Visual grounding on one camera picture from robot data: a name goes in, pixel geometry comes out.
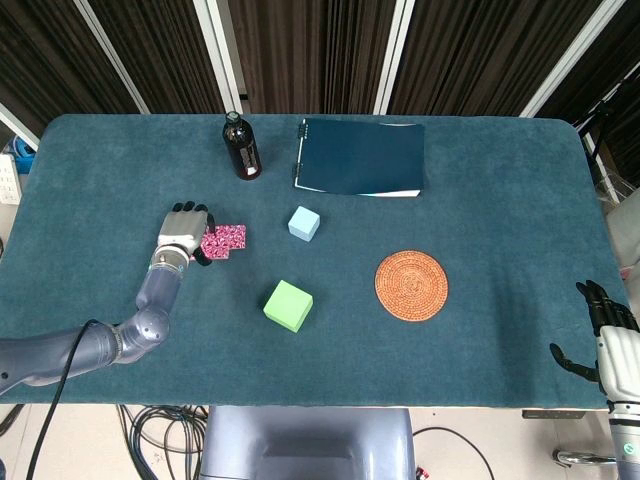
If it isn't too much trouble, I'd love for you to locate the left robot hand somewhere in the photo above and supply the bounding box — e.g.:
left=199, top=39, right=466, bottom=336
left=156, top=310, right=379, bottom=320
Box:
left=156, top=200, right=218, bottom=267

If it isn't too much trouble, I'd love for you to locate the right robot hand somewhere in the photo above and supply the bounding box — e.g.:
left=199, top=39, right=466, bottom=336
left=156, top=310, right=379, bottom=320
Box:
left=548, top=278, right=640, bottom=402

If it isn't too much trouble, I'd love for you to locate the pink patterned block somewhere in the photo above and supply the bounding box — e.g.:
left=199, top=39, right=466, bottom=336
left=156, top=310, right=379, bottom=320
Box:
left=198, top=230, right=236, bottom=262
left=215, top=224, right=249, bottom=251

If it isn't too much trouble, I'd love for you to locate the brown glass bottle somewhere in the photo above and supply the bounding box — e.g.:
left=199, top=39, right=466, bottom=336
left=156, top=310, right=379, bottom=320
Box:
left=222, top=110, right=263, bottom=182

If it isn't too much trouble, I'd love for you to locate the chrome caster base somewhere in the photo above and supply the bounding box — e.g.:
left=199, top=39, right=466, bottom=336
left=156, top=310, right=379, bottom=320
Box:
left=552, top=447, right=621, bottom=469

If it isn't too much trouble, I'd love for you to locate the light blue foam cube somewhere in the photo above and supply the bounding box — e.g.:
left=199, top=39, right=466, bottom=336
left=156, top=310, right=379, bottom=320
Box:
left=287, top=205, right=321, bottom=245

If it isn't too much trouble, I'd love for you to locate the green foam cube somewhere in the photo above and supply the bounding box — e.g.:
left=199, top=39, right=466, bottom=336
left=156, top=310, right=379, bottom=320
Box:
left=262, top=279, right=315, bottom=334

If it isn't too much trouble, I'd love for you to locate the blue plastic roll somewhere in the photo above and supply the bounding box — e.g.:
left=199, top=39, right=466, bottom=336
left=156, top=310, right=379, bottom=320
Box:
left=13, top=137, right=39, bottom=164

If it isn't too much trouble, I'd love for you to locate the white power strip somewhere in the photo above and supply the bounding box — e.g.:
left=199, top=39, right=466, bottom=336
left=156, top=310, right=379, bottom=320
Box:
left=0, top=153, right=24, bottom=205

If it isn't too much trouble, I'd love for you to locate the teal velvet tablecloth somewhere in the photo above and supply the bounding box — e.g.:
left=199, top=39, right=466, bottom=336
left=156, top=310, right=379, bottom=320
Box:
left=0, top=113, right=640, bottom=409

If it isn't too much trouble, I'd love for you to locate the dark brown pleated curtain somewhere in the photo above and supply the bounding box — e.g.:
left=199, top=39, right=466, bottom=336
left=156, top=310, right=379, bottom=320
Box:
left=0, top=0, right=640, bottom=132

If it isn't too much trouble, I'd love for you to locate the round woven rattan coaster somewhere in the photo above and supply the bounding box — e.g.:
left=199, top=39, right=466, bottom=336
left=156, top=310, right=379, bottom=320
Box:
left=374, top=251, right=450, bottom=325

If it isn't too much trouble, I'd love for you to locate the grey-blue robot torso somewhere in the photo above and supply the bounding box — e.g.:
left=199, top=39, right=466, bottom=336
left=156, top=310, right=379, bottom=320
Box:
left=199, top=405, right=417, bottom=480

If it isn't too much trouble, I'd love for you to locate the white frame post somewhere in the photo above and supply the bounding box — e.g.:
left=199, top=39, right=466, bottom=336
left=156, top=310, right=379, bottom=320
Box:
left=0, top=101, right=42, bottom=151
left=192, top=0, right=245, bottom=116
left=373, top=0, right=417, bottom=116
left=73, top=0, right=150, bottom=115
left=519, top=0, right=615, bottom=119

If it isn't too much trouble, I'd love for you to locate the dark blue ring binder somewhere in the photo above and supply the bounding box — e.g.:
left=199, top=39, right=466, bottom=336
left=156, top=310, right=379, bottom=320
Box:
left=292, top=117, right=427, bottom=199

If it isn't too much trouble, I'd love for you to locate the black floor cable bundle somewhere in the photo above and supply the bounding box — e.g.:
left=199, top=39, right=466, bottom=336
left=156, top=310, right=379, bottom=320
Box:
left=117, top=403, right=209, bottom=480

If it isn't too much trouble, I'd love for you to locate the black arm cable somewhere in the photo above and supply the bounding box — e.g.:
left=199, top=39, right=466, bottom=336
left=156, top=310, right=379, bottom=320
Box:
left=25, top=319, right=101, bottom=480

